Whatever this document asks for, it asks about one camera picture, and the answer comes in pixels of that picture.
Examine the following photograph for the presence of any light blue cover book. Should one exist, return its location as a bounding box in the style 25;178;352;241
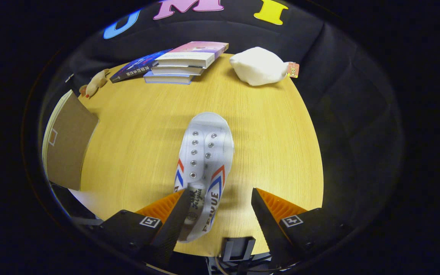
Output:
144;72;194;85

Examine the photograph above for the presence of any white plush toy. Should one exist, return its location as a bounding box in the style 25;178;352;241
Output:
230;47;300;86

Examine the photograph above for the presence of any white canvas shoe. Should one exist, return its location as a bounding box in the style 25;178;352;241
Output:
173;112;235;243

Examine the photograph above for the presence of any beige fabric storage box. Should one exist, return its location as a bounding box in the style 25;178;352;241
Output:
42;90;99;191

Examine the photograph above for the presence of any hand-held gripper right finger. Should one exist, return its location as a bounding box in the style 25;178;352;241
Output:
251;187;354;268

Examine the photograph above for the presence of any white cover book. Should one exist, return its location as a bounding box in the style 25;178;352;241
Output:
150;65;205;76

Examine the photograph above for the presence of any black plastic bracket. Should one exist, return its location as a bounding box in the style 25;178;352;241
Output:
220;237;256;262

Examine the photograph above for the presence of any beige plush dog toy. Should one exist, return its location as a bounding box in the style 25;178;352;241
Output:
79;69;110;99

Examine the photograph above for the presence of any pink cover book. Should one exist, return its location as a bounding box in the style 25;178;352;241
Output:
154;41;229;69

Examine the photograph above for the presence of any dark blue book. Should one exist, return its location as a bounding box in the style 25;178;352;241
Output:
109;49;173;83

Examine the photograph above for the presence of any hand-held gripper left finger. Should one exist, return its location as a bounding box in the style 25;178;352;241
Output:
98;188;192;268

